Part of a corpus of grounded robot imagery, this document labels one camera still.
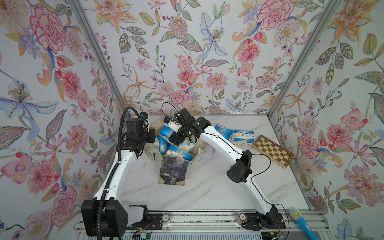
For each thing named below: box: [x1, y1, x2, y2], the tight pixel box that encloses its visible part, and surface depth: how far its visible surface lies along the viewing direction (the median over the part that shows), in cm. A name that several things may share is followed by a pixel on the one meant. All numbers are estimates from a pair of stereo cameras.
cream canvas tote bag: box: [144, 115, 207, 186], surface depth 78 cm
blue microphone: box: [288, 207, 319, 240], surface depth 75 cm
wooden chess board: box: [251, 134, 295, 169], surface depth 100 cm
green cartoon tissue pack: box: [178, 137, 197, 152], surface depth 86 cm
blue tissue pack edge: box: [159, 125, 174, 138], surface depth 81 cm
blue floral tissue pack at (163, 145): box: [158, 136, 171, 155], surface depth 84 cm
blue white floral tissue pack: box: [233, 130, 255, 146], surface depth 100 cm
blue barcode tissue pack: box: [214, 123, 234, 141], surface depth 106 cm
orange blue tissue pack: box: [165, 144, 194, 161], surface depth 79 cm
